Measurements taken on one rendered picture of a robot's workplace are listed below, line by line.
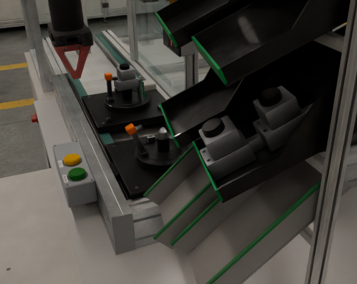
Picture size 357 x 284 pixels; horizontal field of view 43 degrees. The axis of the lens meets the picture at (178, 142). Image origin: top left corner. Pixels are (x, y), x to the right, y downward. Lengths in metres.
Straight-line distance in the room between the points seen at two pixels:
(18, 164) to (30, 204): 1.92
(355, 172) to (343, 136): 0.67
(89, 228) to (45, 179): 0.26
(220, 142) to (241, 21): 0.17
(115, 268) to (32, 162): 2.19
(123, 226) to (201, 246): 0.23
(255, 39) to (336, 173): 0.19
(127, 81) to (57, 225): 0.48
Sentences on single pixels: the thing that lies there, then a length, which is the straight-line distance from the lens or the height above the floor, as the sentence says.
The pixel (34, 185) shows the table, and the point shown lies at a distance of 1.26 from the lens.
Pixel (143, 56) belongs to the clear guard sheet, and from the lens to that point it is 1.68.
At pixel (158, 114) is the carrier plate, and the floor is 0.97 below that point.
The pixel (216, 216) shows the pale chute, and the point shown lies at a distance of 0.76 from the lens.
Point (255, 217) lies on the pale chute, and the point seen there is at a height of 1.09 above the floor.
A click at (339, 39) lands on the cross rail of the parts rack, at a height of 1.39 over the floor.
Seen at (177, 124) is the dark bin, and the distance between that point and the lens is 0.75.
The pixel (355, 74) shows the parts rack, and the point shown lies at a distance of 0.52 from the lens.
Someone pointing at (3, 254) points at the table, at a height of 0.86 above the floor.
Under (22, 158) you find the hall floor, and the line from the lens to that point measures 3.18.
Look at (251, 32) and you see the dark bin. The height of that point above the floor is 1.38.
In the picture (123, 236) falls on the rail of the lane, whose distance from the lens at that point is 0.97.
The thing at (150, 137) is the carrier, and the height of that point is 1.00.
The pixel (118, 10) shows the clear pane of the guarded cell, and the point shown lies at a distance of 2.34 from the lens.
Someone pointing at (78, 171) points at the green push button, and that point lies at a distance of 1.07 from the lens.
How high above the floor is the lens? 1.54
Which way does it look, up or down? 29 degrees down
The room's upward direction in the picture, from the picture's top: 1 degrees counter-clockwise
